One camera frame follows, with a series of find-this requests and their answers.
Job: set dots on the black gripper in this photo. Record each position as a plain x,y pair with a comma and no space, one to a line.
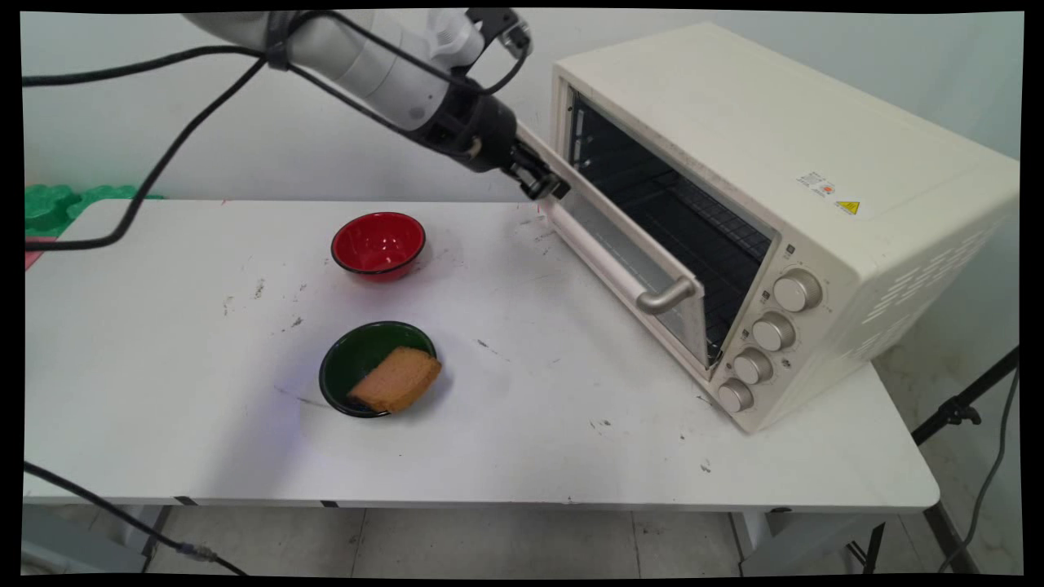
473,130

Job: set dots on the cream glass oven door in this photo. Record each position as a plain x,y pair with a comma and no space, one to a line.
620,244

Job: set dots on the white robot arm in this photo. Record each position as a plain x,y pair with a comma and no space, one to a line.
367,61

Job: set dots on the red bowl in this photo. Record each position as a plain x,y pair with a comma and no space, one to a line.
378,244

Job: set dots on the cream toaster oven body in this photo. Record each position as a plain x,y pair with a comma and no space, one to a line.
734,122

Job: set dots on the brown bread slice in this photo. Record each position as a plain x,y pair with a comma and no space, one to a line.
400,381

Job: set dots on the green bowl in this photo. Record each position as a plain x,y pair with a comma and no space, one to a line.
355,359

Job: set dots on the white label sticker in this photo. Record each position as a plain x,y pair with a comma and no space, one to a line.
816,183

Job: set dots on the large silver oven knob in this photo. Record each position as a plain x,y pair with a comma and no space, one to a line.
798,291

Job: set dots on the yellow warning sticker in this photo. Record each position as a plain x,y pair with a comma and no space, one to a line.
847,207

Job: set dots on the black tripod stand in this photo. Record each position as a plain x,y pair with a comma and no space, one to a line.
958,410

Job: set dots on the green foam mat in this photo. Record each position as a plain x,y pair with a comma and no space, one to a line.
57,204

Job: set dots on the pink foam mat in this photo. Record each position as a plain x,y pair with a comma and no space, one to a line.
34,251

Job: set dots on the black table leg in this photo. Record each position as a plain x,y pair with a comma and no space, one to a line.
950,538
157,530

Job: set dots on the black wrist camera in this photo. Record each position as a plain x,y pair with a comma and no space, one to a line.
506,28

